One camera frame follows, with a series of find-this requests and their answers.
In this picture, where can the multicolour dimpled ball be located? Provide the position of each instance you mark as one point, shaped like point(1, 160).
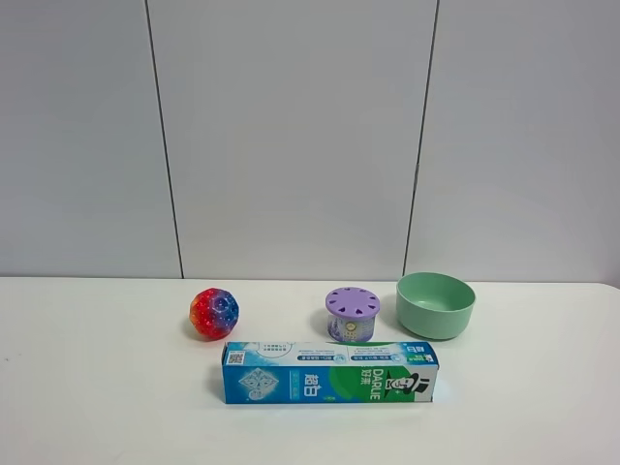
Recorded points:
point(214, 313)

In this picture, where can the purple lid air freshener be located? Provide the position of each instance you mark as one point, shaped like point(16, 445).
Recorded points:
point(352, 313)

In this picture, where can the green plastic bowl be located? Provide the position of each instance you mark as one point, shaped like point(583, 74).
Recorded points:
point(434, 305)

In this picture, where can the Darlie toothpaste box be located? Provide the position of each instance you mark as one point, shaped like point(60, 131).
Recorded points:
point(328, 372)

